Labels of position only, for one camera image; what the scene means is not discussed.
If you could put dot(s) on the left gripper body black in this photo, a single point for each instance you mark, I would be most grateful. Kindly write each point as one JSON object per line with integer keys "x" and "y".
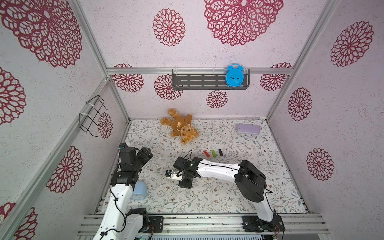
{"x": 141, "y": 159}

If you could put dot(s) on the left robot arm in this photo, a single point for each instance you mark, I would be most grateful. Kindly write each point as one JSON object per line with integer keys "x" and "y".
{"x": 118, "y": 223}

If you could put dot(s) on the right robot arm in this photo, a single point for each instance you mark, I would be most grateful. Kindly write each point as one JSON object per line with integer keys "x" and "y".
{"x": 250, "y": 181}

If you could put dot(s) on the light blue cup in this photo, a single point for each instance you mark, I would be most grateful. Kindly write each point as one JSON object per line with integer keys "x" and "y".
{"x": 140, "y": 191}

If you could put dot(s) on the brown teddy bear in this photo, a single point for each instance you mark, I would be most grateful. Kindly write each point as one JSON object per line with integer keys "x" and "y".
{"x": 181, "y": 126}

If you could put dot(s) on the purple rectangular case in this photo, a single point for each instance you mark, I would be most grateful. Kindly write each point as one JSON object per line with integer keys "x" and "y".
{"x": 248, "y": 129}

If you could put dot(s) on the blue alarm clock toy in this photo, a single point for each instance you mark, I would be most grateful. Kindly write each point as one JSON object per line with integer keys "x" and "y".
{"x": 234, "y": 76}

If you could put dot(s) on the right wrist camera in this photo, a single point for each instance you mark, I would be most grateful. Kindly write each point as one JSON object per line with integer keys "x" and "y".
{"x": 174, "y": 175}

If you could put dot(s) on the aluminium front rail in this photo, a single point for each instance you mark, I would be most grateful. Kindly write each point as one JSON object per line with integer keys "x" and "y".
{"x": 183, "y": 224}

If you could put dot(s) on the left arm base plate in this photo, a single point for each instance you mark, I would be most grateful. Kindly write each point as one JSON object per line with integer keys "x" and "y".
{"x": 150, "y": 224}

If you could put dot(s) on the black wire wall rack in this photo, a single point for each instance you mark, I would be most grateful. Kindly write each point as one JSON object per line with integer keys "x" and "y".
{"x": 88, "y": 118}

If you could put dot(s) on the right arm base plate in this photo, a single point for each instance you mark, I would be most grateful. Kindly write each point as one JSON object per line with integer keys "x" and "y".
{"x": 256, "y": 225}

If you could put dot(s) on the grey wall shelf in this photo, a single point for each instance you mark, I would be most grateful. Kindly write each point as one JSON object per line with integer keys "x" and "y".
{"x": 182, "y": 81}

